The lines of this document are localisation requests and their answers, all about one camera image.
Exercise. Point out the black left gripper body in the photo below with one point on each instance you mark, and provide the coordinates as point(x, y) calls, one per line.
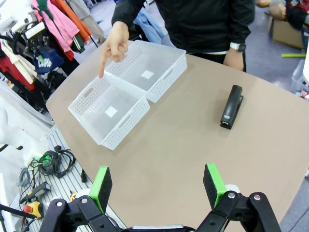
point(31, 46)

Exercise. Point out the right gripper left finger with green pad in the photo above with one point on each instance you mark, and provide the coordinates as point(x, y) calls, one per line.
point(101, 191)

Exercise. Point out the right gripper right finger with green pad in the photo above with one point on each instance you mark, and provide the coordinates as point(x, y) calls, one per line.
point(212, 186)

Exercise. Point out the black stapler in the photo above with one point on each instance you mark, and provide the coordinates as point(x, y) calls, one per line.
point(231, 106)

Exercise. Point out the person's left forearm black sleeve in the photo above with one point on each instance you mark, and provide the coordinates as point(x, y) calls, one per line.
point(243, 24)

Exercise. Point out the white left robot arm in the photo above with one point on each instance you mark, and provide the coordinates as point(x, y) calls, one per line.
point(12, 17)

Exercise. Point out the person's right forearm black sleeve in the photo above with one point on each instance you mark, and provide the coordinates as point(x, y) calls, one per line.
point(130, 12)

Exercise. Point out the person's right hand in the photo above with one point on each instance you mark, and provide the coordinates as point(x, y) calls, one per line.
point(117, 41)

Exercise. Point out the person's left hand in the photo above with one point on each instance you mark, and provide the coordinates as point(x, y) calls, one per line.
point(234, 59)

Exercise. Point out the black power plug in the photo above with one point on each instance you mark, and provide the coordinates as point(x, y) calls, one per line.
point(84, 176)

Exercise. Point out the navy garment white print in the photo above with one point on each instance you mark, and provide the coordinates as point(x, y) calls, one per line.
point(48, 61)

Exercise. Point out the red hanging garment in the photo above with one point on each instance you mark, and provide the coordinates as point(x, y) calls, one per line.
point(9, 68)

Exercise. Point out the pink hanging garment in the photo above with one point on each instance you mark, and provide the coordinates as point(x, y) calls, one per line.
point(58, 21)

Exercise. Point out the aluminium profile side table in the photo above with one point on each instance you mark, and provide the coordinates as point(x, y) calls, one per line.
point(60, 188)

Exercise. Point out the orange hanging garment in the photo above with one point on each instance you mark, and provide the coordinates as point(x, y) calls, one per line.
point(79, 29)

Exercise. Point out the black handheld tool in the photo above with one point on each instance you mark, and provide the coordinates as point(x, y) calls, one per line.
point(39, 189)

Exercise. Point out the beige hanging garment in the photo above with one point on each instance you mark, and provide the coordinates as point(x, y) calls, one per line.
point(91, 24)

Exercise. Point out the yellow emergency stop red button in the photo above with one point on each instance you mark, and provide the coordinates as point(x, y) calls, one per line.
point(35, 209)

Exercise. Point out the translucent white plastic basket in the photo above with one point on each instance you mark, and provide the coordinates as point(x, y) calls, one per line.
point(96, 118)
point(135, 70)

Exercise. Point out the white plastic cover sheet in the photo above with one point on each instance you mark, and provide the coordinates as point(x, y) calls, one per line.
point(14, 135)

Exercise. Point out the light blue cloth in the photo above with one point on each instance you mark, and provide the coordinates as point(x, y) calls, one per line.
point(152, 26)

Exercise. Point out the clear plastic storage box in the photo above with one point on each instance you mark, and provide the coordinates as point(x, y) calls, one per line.
point(298, 82)

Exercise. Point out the smartwatch with white band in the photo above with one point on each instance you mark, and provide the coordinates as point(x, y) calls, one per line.
point(237, 46)

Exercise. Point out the green flat strip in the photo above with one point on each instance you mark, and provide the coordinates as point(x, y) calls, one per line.
point(293, 55)

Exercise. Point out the person's black jacket torso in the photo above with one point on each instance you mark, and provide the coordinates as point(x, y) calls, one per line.
point(200, 24)

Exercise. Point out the brown cardboard box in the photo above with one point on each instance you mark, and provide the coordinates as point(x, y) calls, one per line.
point(285, 36)

